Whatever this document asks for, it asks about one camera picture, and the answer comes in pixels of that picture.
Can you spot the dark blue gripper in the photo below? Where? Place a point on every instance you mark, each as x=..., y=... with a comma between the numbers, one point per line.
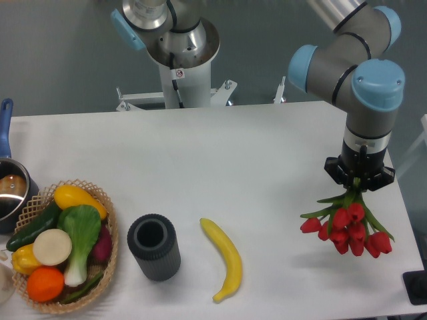
x=368, y=167

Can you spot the red tulip bouquet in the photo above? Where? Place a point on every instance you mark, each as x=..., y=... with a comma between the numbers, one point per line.
x=349, y=224

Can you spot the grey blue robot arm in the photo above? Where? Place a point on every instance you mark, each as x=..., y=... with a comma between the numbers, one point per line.
x=349, y=74

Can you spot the dark grey ribbed vase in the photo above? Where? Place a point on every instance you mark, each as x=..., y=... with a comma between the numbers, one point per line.
x=152, y=240

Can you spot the black device at table corner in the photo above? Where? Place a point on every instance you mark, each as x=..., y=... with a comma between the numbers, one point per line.
x=415, y=284

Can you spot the yellow banana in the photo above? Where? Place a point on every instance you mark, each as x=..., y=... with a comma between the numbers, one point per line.
x=230, y=255

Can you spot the purple sweet potato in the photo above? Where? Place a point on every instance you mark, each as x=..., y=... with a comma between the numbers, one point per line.
x=102, y=249

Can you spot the green bok choy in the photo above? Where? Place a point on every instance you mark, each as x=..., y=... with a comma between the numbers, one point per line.
x=82, y=223

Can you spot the dark green chili pepper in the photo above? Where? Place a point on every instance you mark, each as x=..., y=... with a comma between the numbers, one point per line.
x=92, y=283

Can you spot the yellow squash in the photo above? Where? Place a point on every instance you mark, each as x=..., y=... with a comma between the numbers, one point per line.
x=67, y=196

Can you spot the green cucumber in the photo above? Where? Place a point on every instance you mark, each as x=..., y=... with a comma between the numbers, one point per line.
x=47, y=219

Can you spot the white round radish slice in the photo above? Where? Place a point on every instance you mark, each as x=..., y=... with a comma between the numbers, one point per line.
x=52, y=247

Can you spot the woven wicker basket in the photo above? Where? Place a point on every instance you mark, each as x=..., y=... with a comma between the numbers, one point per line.
x=102, y=270

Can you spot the orange fruit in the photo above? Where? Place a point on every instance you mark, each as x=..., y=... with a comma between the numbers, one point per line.
x=45, y=284

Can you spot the yellow bell pepper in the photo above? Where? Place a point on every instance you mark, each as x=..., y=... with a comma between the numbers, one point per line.
x=24, y=261

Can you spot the white frame at right edge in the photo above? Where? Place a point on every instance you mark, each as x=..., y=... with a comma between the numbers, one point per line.
x=413, y=153

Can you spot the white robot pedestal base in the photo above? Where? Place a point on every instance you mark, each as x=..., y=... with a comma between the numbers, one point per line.
x=184, y=63

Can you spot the blue handled saucepan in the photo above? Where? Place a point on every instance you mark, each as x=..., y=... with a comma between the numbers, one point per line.
x=17, y=186

